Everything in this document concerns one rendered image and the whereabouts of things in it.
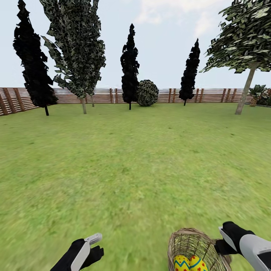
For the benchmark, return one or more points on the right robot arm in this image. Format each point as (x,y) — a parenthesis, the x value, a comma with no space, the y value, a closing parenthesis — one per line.
(256,250)

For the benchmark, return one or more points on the easter egg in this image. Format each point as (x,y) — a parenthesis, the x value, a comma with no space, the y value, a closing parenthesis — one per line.
(197,264)
(181,263)

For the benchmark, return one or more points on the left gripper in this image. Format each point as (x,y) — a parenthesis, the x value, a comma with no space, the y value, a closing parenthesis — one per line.
(96,254)

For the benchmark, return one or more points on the wicker basket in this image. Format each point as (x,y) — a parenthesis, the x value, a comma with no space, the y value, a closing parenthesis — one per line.
(176,247)

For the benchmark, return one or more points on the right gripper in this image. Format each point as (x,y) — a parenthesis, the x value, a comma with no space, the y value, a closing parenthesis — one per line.
(223,248)

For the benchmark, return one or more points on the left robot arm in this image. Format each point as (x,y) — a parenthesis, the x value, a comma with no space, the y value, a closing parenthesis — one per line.
(80,255)

